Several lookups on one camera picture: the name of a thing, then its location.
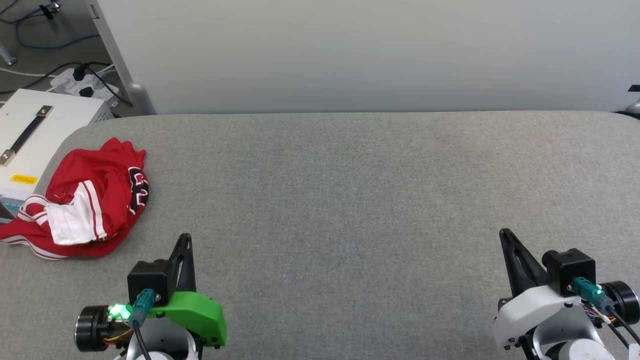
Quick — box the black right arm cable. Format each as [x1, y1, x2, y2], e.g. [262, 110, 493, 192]
[606, 309, 640, 347]

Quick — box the black clamp stand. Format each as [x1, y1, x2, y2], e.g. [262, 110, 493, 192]
[39, 0, 63, 21]

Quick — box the red basketball jersey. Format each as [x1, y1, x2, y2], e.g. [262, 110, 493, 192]
[0, 137, 150, 261]

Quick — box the white power strip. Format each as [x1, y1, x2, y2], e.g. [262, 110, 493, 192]
[49, 67, 122, 109]

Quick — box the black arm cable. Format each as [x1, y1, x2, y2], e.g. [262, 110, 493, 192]
[131, 322, 153, 360]
[606, 309, 640, 347]

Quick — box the black power cable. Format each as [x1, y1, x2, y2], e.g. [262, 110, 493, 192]
[0, 62, 134, 107]

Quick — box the blue cable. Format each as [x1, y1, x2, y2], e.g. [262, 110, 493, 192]
[14, 7, 102, 51]

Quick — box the white equipment box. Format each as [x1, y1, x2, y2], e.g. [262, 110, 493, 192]
[0, 89, 115, 224]

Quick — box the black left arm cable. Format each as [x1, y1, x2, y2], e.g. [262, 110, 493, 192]
[131, 322, 153, 360]

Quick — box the black strap handle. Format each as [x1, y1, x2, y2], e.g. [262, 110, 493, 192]
[0, 105, 55, 167]

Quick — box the grey metal partition post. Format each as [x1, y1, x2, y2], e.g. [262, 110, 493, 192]
[84, 0, 157, 116]

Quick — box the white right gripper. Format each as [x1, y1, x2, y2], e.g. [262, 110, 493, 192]
[493, 228, 640, 352]

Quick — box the white partition panel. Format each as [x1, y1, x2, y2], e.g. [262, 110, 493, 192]
[95, 0, 640, 116]

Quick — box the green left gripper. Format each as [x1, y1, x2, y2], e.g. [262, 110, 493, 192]
[75, 233, 227, 352]

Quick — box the grey metal stand foot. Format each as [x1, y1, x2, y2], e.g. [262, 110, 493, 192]
[625, 85, 640, 120]

